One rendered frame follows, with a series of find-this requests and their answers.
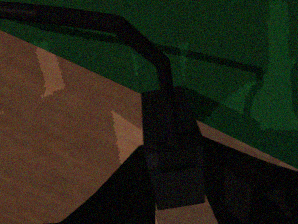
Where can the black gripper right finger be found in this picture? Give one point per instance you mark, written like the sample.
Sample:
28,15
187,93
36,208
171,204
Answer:
245,190

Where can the black cable with plug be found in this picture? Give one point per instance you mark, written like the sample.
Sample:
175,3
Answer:
173,143

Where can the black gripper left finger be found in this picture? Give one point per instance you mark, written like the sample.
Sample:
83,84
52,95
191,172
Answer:
127,197

